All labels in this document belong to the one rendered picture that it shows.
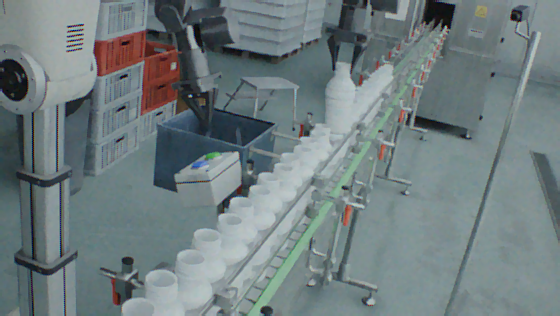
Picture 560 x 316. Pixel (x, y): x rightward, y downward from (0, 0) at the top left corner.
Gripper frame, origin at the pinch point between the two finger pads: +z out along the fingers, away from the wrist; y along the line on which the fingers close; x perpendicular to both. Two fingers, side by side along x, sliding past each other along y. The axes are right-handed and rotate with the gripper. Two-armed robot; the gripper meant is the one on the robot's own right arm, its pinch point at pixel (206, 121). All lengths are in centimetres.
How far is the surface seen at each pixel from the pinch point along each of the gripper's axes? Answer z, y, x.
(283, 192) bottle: 12.6, -9.9, -17.9
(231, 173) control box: 11.0, -1.2, -3.9
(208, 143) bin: 16, 50, 29
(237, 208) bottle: 8.5, -27.4, -17.3
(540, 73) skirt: 169, 1021, -164
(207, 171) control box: 7.7, -9.5, -3.3
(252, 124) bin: 18, 81, 27
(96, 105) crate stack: 13, 171, 169
